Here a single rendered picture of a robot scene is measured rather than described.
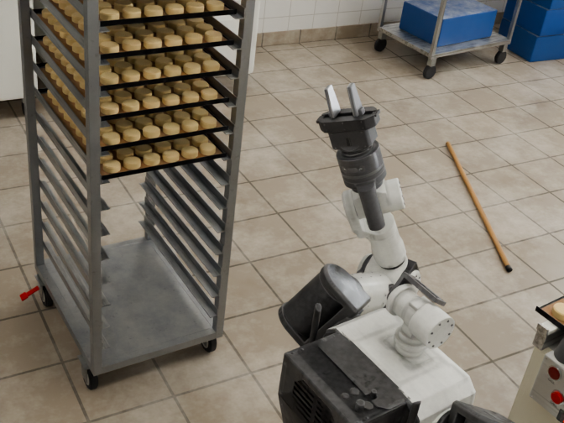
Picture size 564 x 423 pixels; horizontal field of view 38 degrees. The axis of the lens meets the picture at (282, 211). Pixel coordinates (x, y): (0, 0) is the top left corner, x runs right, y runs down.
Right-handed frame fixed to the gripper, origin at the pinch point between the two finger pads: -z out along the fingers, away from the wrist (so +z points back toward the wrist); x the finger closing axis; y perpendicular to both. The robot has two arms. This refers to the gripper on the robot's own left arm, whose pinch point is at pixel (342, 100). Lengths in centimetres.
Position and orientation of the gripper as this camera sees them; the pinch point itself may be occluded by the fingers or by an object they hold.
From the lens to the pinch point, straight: 157.2
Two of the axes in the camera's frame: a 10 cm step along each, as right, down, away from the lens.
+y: -4.1, 5.6, -7.2
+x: 8.6, -0.1, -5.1
